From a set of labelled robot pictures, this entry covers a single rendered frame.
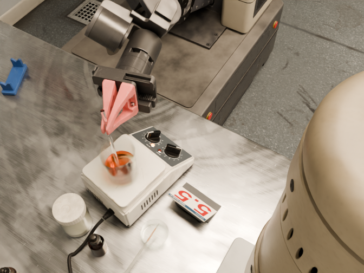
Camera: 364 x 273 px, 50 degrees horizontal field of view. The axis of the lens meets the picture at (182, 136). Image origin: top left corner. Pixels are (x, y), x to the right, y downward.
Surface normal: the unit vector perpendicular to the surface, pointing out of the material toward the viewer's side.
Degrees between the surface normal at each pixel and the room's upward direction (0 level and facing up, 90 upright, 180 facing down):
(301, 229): 90
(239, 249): 0
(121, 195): 0
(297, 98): 0
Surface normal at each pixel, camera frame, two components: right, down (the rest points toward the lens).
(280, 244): -0.98, 0.16
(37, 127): -0.01, -0.56
